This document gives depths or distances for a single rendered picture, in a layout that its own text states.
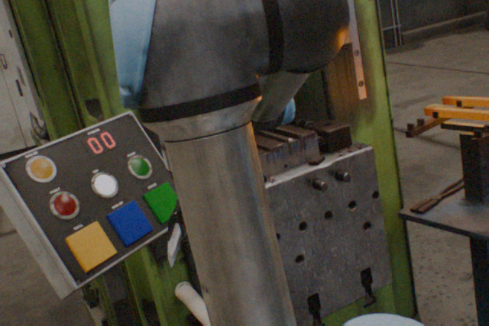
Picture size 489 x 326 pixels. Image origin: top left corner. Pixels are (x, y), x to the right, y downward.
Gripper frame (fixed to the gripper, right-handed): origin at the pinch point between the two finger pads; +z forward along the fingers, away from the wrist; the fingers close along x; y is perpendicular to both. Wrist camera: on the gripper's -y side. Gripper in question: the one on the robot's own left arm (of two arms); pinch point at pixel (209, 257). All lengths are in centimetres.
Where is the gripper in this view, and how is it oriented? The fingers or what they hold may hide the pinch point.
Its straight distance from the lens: 112.8
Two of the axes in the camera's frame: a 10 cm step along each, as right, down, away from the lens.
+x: 9.8, -2.1, 0.4
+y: 1.0, 2.7, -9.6
